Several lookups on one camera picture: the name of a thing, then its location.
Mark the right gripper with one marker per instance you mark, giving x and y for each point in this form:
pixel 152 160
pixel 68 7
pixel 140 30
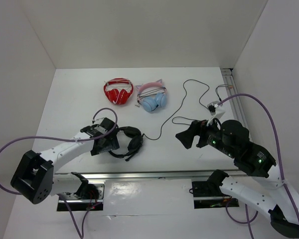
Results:
pixel 198 128

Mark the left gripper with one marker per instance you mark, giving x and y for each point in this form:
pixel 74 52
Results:
pixel 112 144

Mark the black headset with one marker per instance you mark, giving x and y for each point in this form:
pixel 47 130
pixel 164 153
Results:
pixel 134 145

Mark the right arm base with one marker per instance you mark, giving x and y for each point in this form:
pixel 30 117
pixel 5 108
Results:
pixel 207 194

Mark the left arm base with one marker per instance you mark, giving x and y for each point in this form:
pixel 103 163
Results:
pixel 77 193

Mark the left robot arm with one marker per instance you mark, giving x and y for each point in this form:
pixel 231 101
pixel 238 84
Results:
pixel 36 176

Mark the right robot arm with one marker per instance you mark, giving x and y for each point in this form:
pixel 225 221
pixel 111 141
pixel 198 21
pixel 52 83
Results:
pixel 281 205

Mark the red headphones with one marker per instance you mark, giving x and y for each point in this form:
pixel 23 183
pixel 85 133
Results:
pixel 118 90

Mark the blue pink cat headphones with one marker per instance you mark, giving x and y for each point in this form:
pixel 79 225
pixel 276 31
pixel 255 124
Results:
pixel 152 95

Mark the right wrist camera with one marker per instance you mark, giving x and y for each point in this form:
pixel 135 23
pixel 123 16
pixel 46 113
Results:
pixel 216 110

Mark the aluminium front rail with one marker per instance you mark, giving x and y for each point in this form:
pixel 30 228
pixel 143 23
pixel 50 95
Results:
pixel 148 175

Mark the aluminium rail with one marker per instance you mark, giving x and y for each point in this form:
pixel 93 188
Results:
pixel 234 102
pixel 148 175

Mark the aluminium right rail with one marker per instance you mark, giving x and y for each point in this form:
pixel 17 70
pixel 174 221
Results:
pixel 234 102

